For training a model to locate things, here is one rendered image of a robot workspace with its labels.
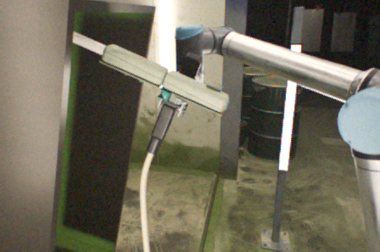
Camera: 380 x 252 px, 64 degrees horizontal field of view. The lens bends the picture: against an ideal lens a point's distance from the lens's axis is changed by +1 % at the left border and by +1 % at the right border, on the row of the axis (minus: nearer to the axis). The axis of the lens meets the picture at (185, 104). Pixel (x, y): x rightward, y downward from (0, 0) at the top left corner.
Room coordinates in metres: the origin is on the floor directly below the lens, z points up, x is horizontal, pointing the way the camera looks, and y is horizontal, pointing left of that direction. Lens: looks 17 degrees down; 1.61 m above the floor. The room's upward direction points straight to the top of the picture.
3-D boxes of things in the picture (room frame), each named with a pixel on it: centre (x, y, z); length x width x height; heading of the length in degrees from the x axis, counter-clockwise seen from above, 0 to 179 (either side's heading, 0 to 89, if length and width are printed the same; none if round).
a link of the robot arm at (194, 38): (1.00, -0.02, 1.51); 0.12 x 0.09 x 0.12; 132
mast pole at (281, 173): (1.85, -0.66, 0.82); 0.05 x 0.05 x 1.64; 78
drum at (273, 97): (3.34, -1.04, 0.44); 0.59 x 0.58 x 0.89; 2
